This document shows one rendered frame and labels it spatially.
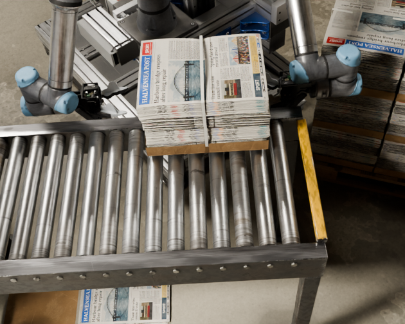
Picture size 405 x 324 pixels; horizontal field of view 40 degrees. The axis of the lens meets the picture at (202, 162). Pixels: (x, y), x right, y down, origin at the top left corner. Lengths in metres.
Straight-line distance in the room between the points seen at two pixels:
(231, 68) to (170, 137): 0.27
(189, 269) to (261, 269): 0.20
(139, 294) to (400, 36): 1.42
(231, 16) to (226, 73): 0.69
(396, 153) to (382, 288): 0.56
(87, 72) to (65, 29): 1.18
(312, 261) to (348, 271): 0.89
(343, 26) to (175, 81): 0.74
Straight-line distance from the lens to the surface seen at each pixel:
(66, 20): 1.72
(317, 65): 1.80
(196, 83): 1.61
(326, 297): 2.39
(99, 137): 1.84
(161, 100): 1.58
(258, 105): 1.58
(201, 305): 2.36
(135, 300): 2.39
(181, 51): 1.72
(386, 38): 2.09
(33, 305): 2.51
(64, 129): 1.89
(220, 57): 1.69
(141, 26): 2.11
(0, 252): 1.71
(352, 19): 2.15
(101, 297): 2.42
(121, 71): 2.88
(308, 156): 1.71
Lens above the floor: 2.19
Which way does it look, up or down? 54 degrees down
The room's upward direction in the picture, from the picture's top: 7 degrees counter-clockwise
